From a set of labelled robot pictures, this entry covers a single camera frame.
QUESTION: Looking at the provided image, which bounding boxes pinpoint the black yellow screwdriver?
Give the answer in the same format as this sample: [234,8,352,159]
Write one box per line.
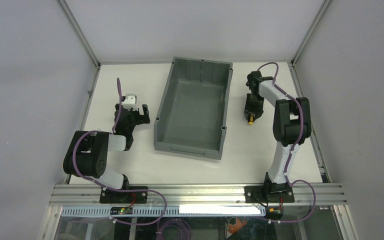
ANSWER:
[247,114,254,125]

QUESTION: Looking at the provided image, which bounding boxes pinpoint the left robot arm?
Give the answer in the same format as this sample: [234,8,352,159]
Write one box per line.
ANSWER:
[62,103,150,191]

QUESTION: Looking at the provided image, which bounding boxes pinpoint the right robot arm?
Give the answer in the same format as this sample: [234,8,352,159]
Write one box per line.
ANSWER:
[244,71,312,202]

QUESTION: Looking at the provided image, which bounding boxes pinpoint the grey plastic bin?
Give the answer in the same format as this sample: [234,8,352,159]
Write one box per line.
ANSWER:
[153,56,233,160]

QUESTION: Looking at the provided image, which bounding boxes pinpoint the orange object under table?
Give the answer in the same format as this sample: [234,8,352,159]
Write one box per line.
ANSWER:
[225,217,248,235]

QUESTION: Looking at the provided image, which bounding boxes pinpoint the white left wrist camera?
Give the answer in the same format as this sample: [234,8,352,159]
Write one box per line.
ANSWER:
[122,93,138,111]

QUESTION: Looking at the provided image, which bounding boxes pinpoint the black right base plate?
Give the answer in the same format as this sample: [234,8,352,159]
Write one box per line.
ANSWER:
[244,185,295,204]

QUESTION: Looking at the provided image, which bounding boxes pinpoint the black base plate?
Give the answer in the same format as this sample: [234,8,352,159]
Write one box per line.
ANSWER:
[244,185,295,204]
[99,185,148,204]

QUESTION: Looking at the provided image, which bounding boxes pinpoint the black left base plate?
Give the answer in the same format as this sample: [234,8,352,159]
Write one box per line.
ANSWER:
[99,185,148,204]

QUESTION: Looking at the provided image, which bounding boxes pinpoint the aluminium front rail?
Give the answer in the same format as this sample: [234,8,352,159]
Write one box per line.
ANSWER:
[49,183,347,207]

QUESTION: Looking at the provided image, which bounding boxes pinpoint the white slotted cable duct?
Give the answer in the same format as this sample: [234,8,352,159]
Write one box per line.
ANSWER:
[61,205,266,218]

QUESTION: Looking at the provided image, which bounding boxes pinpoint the coiled purple cable below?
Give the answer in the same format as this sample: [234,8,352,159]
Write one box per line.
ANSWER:
[155,218,193,240]

